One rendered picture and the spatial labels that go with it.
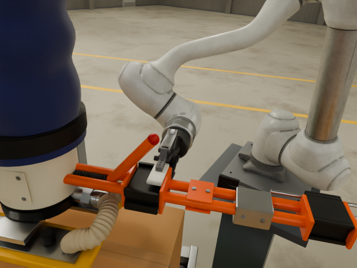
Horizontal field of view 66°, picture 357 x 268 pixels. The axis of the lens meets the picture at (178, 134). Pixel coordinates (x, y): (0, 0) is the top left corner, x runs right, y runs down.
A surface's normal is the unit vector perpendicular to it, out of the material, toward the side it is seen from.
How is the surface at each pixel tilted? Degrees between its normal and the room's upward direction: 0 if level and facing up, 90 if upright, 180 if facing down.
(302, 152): 98
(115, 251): 0
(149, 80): 59
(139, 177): 0
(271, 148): 86
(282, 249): 0
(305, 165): 96
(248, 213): 90
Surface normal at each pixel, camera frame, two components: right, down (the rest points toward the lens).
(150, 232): 0.06, -0.87
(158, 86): 0.22, 0.07
